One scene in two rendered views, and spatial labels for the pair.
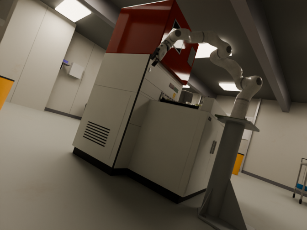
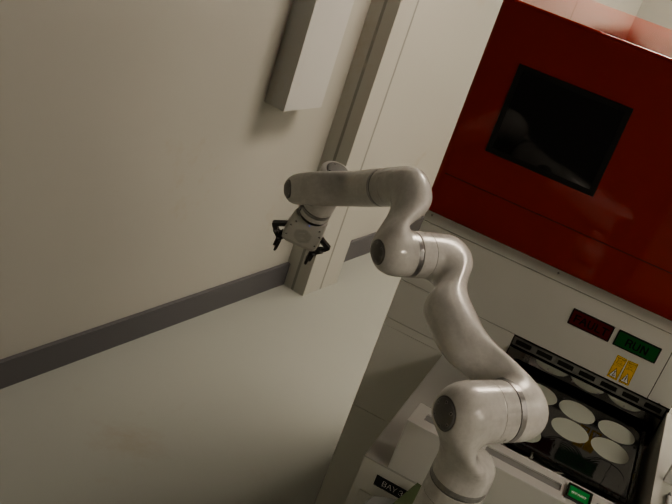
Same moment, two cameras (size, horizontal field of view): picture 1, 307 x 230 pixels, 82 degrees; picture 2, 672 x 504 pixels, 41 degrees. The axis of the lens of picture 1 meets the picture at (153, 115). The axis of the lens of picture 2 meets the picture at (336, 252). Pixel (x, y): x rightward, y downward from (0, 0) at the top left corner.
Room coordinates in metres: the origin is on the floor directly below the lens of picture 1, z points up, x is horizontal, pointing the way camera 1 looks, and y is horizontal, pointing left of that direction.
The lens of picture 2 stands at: (0.76, -2.04, 2.07)
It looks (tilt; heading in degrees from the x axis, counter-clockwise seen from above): 24 degrees down; 73
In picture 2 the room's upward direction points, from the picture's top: 19 degrees clockwise
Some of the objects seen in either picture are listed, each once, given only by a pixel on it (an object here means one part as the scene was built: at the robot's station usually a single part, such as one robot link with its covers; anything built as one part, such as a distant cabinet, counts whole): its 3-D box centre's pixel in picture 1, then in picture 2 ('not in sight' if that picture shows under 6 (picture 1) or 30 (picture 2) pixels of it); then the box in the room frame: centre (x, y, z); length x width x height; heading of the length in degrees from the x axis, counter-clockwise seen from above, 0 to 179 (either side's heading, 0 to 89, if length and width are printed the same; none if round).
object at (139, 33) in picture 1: (155, 48); (626, 143); (2.18, 0.24, 1.52); 0.81 x 0.75 x 0.60; 146
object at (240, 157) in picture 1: (234, 162); not in sight; (5.70, -2.94, 0.34); 0.43 x 0.43 x 0.68
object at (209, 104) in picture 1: (214, 112); (512, 492); (1.79, -0.58, 0.89); 0.55 x 0.09 x 0.14; 146
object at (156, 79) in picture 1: (164, 88); (536, 327); (2.01, -0.02, 1.02); 0.81 x 0.03 x 0.40; 146
